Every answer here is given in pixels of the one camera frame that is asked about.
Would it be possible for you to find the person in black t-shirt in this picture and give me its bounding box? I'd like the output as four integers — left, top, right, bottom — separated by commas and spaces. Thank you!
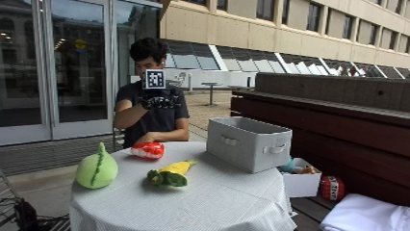
113, 37, 190, 150

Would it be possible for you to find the white cube with black markers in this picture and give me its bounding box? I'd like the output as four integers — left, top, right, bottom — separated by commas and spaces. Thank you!
143, 68, 167, 90

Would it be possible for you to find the metal outdoor chair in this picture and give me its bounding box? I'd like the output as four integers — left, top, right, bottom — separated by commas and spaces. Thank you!
166, 71, 187, 89

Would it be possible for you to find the red and white plush toy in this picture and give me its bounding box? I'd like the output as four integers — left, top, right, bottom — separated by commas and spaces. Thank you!
129, 141, 166, 161

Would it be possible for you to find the yellow corn plush toy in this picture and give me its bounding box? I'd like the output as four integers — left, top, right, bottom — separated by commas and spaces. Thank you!
146, 160, 198, 188

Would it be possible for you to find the glass door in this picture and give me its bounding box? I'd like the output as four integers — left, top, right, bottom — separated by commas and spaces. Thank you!
0, 0, 163, 147

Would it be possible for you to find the grey fabric storage box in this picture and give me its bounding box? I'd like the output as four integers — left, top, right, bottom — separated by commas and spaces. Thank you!
204, 115, 294, 174

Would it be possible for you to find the green round plush toy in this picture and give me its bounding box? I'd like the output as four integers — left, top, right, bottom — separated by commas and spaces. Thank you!
74, 141, 119, 190

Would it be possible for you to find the white checked tablecloth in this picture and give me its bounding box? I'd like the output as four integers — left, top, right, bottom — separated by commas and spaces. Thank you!
67, 141, 298, 231

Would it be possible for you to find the teal plush toy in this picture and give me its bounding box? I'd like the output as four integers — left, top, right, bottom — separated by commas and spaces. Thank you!
278, 157, 295, 173

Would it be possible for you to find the brown plush toy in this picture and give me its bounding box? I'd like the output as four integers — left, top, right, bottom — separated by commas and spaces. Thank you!
290, 165, 319, 175

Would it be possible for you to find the white open box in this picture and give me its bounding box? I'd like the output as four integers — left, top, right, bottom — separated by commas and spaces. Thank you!
278, 157, 324, 199

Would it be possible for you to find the red plush with white label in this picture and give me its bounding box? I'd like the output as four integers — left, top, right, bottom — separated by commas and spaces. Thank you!
319, 175, 346, 202

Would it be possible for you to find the white folded cloth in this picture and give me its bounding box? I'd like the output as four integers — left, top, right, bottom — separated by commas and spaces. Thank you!
319, 192, 410, 231

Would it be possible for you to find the round pedestal table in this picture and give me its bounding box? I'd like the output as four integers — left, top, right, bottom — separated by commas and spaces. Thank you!
199, 82, 223, 107

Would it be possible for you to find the dark wooden bench wall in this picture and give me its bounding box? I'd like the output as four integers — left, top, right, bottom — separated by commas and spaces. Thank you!
228, 72, 410, 207

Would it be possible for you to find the black metal wire rack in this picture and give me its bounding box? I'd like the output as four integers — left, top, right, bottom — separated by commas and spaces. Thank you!
0, 168, 71, 231

